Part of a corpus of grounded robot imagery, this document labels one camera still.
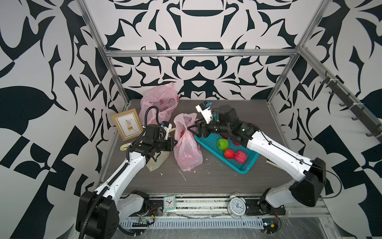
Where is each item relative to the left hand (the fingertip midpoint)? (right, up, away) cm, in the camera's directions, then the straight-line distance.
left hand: (175, 139), depth 82 cm
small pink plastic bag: (+7, -7, -4) cm, 10 cm away
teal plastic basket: (+21, -4, +17) cm, 27 cm away
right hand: (+9, +9, -12) cm, 17 cm away
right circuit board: (+46, -39, -11) cm, 61 cm away
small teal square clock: (-2, -30, -8) cm, 31 cm away
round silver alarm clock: (+31, -30, -10) cm, 44 cm away
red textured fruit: (+37, -10, +3) cm, 38 cm away
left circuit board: (-13, -36, -13) cm, 41 cm away
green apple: (+27, -4, +7) cm, 29 cm away
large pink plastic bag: (-10, +27, +30) cm, 42 cm away
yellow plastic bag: (-7, -8, -12) cm, 16 cm away
